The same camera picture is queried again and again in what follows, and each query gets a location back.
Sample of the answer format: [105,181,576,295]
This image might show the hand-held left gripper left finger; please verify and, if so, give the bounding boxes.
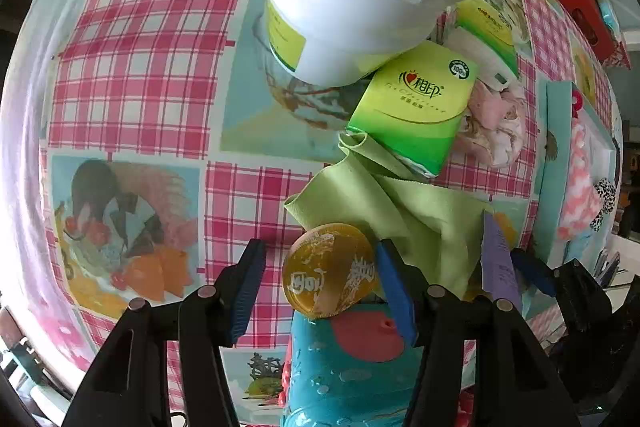
[62,238,268,427]

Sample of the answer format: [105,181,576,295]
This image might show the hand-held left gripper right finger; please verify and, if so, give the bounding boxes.
[376,239,568,427]

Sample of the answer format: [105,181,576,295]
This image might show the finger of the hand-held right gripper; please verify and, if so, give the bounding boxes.
[510,249,613,348]

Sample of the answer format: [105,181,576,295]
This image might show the purple packet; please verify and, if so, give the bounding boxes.
[480,209,523,313]

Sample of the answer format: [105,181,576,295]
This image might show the green cloth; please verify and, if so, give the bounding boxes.
[283,132,493,295]

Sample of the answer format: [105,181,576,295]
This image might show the pink white striped cloth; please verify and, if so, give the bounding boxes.
[555,112,608,243]

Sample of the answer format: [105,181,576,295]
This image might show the leopard print scrunchie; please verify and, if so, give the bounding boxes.
[590,177,618,233]

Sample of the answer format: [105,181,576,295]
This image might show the white tray with teal rim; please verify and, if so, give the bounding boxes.
[532,79,626,268]

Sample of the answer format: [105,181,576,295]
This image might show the green tissue pack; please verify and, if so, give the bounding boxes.
[345,43,481,180]
[452,0,521,80]

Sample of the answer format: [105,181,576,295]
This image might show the black phone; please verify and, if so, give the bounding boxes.
[595,249,622,290]

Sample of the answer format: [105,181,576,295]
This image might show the teal cartoon box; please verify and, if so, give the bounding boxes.
[280,294,426,427]

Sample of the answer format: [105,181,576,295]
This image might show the dark wooden chair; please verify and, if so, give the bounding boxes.
[0,302,76,427]

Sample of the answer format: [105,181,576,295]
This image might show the printed checkered tablecloth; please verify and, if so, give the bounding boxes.
[0,0,631,427]

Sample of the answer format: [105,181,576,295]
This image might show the red gift box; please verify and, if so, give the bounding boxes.
[542,0,618,62]

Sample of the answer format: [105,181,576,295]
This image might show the blue wet wipes pack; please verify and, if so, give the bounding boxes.
[597,0,623,42]

